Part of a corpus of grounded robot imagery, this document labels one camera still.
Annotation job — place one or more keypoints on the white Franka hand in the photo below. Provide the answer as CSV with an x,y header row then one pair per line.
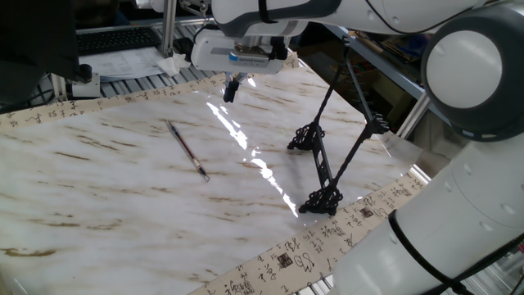
x,y
204,55

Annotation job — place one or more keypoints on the brown calligraphy brush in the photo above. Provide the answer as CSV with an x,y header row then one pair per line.
x,y
186,148

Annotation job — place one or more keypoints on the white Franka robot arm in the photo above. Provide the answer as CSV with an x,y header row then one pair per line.
x,y
471,225

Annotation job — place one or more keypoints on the black ornate pen rack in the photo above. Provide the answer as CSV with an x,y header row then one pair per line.
x,y
323,162

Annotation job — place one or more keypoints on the white crumpled tissue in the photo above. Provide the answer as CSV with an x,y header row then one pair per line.
x,y
174,64

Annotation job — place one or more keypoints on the printed paper sheets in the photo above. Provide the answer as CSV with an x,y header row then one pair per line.
x,y
123,63

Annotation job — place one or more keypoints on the black keyboard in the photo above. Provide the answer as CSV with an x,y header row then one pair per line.
x,y
114,40

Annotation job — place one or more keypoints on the glossy marble pattern mat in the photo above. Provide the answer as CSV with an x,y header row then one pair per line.
x,y
123,205

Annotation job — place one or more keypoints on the beige calligraphy print paper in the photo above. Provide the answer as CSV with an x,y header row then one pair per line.
x,y
286,258

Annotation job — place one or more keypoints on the black computer monitor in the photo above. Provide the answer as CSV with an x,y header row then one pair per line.
x,y
37,41

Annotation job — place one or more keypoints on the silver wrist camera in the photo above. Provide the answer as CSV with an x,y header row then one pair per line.
x,y
245,57

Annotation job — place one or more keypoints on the upright aluminium profile post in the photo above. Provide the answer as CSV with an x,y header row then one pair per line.
x,y
168,24

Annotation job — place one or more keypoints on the grey metal shelf frame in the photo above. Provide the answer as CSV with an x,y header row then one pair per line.
x,y
380,61

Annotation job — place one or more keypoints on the white mount with black knob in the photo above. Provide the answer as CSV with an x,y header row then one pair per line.
x,y
84,88

